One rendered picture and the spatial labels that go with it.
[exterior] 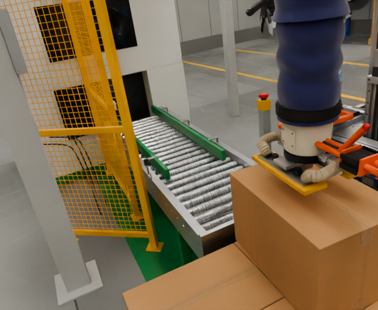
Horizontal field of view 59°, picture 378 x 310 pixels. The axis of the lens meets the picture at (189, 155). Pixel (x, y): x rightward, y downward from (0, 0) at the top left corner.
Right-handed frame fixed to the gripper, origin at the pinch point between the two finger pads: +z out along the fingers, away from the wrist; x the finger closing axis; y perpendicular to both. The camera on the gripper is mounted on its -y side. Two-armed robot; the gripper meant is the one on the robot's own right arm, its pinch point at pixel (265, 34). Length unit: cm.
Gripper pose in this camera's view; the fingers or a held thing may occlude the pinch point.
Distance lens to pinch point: 186.2
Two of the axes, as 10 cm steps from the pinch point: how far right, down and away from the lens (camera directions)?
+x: -1.3, -4.1, 9.0
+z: 1.4, 8.9, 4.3
